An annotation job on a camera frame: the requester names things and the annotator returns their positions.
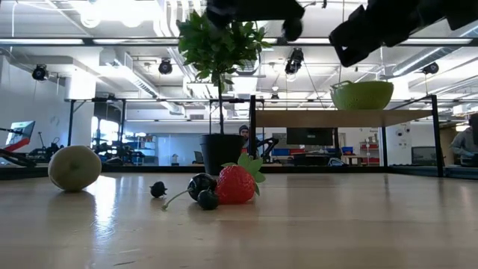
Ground green plastic colander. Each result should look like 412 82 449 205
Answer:
329 80 395 111

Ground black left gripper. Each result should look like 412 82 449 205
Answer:
206 0 306 29

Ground green plant in black pot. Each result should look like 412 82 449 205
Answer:
176 10 273 176

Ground tilted computer monitor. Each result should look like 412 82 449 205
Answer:
5 120 37 146

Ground large red strawberry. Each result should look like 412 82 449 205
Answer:
215 153 267 205

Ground person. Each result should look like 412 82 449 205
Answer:
449 113 478 168
238 124 258 158

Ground wooden shelf with black legs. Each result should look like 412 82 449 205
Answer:
248 94 445 179

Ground black overhead beam with lights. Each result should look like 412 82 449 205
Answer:
0 36 478 47

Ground green-brown kiwi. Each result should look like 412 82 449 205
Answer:
47 145 102 194

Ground dark monitor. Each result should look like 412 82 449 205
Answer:
411 146 437 165

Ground dark blueberry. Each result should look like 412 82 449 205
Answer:
149 181 168 200
196 188 220 211

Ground black wall screen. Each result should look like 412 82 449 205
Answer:
286 128 335 146

